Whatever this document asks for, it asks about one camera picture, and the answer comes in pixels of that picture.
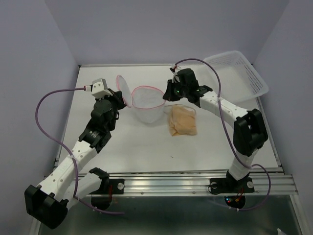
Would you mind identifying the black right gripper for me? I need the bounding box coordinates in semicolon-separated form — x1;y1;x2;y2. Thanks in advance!
161;79;188;102

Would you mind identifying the beige bra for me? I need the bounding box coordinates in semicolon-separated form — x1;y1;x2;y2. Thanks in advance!
164;104;198;137

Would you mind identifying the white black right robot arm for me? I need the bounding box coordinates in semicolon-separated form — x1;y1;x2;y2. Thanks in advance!
163;68;268;191

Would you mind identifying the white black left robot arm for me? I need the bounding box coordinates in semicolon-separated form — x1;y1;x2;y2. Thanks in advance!
24;89;126;229

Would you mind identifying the white plastic mesh basket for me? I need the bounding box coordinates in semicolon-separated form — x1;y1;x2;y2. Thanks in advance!
204;51;269;103

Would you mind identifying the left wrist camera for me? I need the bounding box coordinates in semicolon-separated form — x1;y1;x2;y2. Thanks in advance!
84;78;111;99

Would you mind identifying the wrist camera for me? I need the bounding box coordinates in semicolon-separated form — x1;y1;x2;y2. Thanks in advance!
84;78;111;99
170;64;181;83

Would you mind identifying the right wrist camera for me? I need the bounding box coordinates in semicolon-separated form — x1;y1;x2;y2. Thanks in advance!
170;64;181;83

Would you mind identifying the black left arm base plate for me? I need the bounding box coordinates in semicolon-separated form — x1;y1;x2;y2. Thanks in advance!
90;178;125;195

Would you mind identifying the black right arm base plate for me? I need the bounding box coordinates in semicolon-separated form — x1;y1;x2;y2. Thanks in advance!
208;177;255;195

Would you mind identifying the aluminium mounting rail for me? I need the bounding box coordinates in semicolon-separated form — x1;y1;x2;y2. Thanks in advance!
40;171;298;197

